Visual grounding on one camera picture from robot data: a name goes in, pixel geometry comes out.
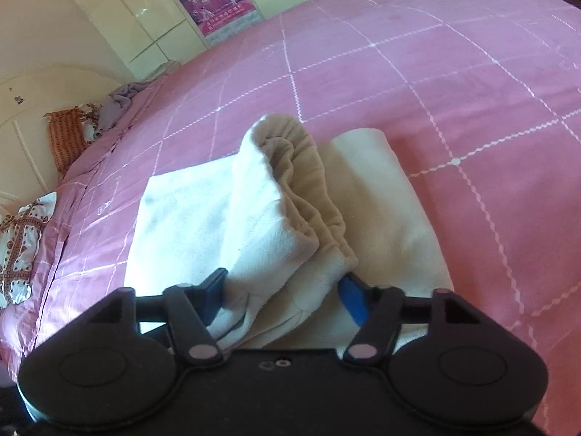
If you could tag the grey crumpled garment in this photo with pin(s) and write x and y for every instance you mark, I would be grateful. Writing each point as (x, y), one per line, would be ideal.
(115, 105)

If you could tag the orange striped pillow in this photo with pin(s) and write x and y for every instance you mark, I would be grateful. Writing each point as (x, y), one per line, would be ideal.
(70, 132)

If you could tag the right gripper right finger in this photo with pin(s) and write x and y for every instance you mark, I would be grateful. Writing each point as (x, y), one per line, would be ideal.
(377, 313)

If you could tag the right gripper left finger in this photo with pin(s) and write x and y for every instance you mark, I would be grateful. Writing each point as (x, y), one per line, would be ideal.
(190, 310)

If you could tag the pink checked bed sheet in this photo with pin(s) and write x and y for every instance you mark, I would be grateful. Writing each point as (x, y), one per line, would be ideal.
(478, 99)

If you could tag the white sweatpants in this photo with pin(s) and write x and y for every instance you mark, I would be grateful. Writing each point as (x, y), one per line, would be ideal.
(287, 219)

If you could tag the cream round headboard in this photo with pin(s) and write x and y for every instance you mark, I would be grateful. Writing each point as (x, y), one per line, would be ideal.
(27, 167)

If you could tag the cream wardrobe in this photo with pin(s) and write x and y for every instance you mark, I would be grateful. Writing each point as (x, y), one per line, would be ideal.
(181, 9)

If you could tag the heart patterned white pillow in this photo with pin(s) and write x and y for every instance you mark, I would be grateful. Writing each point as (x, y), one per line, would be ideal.
(20, 238)

